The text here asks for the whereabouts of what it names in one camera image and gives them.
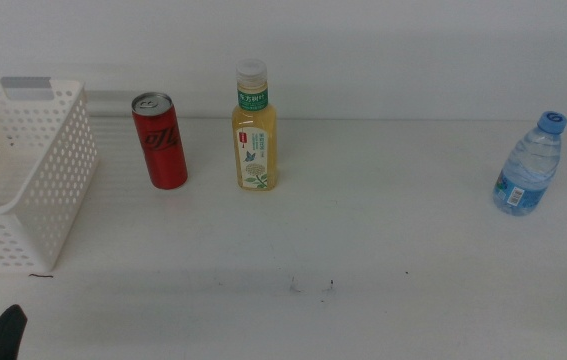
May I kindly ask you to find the yellow tea bottle green label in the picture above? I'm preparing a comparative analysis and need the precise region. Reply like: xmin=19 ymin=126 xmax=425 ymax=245
xmin=231 ymin=58 xmax=279 ymax=192

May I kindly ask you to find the white perforated plastic basket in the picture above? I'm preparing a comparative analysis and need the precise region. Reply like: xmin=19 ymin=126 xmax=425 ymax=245
xmin=0 ymin=77 xmax=99 ymax=274

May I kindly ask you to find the red cola can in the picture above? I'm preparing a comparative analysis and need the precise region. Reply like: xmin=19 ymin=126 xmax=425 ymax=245
xmin=130 ymin=91 xmax=189 ymax=191

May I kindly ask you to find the clear water bottle blue cap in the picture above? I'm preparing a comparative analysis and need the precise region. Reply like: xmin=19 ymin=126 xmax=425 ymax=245
xmin=492 ymin=110 xmax=567 ymax=217

